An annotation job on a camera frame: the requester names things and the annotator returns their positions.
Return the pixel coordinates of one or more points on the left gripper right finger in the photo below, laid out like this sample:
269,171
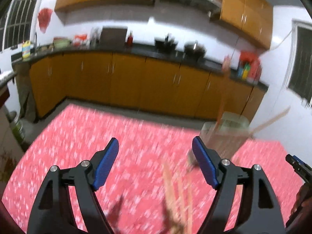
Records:
259,210

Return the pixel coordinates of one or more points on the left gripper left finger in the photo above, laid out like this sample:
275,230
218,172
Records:
52,211

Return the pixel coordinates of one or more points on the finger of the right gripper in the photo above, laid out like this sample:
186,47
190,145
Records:
298,160
303,170

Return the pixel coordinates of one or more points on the right hand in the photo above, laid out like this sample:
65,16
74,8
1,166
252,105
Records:
306,204

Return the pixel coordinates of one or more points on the beige perforated utensil holder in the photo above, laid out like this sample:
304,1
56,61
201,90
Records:
227,136

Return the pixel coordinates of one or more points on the right barred window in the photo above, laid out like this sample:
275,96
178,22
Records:
299,69

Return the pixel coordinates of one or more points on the barred window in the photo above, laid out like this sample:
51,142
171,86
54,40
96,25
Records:
299,69
16,23

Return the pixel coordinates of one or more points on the red containers with bag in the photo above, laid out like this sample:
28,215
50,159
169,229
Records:
249,67

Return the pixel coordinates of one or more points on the red floral tablecloth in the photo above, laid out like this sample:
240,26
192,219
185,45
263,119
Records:
133,195

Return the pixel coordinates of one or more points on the pink bottle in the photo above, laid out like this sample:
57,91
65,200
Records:
226,64

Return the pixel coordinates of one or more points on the wooden lower cabinets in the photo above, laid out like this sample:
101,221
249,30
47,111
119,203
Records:
140,83

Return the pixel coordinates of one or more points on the black wok with lid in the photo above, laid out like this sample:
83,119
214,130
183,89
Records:
194,50

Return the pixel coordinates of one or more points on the yellow detergent bottle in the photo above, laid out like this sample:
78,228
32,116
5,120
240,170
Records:
26,49

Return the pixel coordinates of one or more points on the green bowl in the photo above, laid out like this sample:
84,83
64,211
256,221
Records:
60,43

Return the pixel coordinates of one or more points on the black wok with utensil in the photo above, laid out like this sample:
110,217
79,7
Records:
165,45

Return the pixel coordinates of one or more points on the orange plastic bag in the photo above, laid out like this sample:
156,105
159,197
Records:
80,40

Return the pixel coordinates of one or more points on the dark cutting board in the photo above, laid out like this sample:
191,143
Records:
113,36

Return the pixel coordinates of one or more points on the red sauce bottle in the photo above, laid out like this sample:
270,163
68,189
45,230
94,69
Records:
129,41

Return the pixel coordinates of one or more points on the left barred window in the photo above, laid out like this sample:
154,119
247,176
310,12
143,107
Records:
16,23

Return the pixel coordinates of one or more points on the red hanging plastic bag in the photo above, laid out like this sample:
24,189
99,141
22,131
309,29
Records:
44,18

